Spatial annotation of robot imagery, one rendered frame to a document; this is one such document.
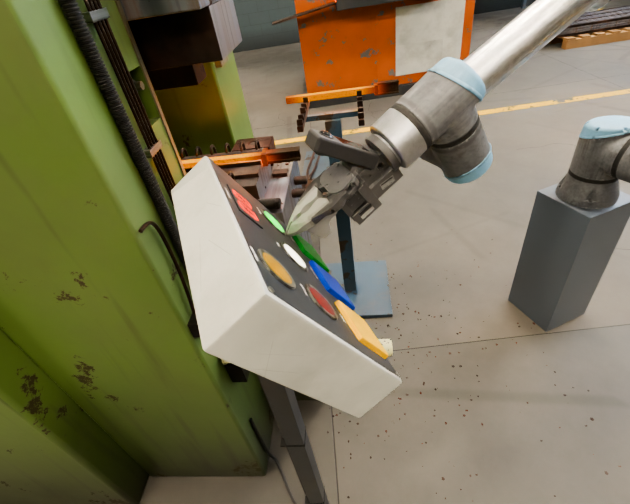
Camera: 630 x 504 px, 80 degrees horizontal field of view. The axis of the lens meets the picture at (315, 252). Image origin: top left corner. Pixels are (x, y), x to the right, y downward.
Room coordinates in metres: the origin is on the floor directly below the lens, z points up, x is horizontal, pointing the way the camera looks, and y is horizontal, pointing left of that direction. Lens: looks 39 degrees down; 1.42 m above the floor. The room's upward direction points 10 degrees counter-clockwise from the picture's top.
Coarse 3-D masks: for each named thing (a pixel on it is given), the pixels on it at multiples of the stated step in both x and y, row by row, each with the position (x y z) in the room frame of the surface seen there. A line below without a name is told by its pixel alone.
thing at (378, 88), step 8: (392, 80) 1.50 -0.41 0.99; (352, 88) 1.53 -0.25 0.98; (360, 88) 1.51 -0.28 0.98; (368, 88) 1.50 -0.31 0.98; (376, 88) 1.48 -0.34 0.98; (384, 88) 1.50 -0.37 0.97; (392, 88) 1.49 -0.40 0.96; (288, 96) 1.57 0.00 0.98; (296, 96) 1.55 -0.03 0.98; (304, 96) 1.54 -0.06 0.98; (312, 96) 1.53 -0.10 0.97; (320, 96) 1.53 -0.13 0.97; (328, 96) 1.52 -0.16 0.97; (336, 96) 1.52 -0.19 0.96; (344, 96) 1.51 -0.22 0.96
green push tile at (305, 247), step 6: (294, 240) 0.52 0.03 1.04; (300, 240) 0.52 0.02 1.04; (300, 246) 0.50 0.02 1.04; (306, 246) 0.52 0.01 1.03; (306, 252) 0.49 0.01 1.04; (312, 252) 0.51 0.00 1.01; (312, 258) 0.49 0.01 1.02; (318, 258) 0.51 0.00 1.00; (318, 264) 0.49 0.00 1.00; (324, 264) 0.50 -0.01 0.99
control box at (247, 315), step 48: (192, 192) 0.48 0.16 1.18; (240, 192) 0.52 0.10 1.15; (192, 240) 0.38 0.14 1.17; (240, 240) 0.32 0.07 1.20; (288, 240) 0.48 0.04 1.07; (192, 288) 0.30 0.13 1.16; (240, 288) 0.26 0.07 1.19; (288, 288) 0.28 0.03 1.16; (240, 336) 0.22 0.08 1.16; (288, 336) 0.24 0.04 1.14; (336, 336) 0.25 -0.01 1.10; (288, 384) 0.23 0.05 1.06; (336, 384) 0.25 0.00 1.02; (384, 384) 0.26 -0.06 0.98
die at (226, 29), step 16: (224, 0) 0.98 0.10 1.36; (160, 16) 0.88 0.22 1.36; (176, 16) 0.87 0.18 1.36; (192, 16) 0.87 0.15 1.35; (208, 16) 0.86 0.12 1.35; (224, 16) 0.95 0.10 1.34; (144, 32) 0.88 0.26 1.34; (160, 32) 0.88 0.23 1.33; (176, 32) 0.87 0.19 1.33; (192, 32) 0.87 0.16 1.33; (208, 32) 0.86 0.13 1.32; (224, 32) 0.92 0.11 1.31; (144, 48) 0.89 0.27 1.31; (160, 48) 0.88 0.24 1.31; (176, 48) 0.88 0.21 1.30; (192, 48) 0.87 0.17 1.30; (208, 48) 0.87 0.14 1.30; (224, 48) 0.89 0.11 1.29; (144, 64) 0.89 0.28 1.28; (160, 64) 0.88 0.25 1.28; (176, 64) 0.88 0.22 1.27; (192, 64) 0.87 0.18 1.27
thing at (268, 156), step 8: (256, 152) 1.00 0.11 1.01; (264, 152) 0.97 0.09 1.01; (272, 152) 0.97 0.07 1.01; (280, 152) 0.96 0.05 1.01; (288, 152) 0.96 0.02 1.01; (296, 152) 0.96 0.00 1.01; (184, 160) 1.03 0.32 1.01; (192, 160) 1.02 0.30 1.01; (216, 160) 0.99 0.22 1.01; (224, 160) 0.99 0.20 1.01; (232, 160) 0.98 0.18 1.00; (240, 160) 0.98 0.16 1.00; (248, 160) 0.98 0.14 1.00; (264, 160) 0.96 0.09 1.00; (272, 160) 0.97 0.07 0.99; (280, 160) 0.96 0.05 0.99; (288, 160) 0.96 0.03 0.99; (296, 160) 0.96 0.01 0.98
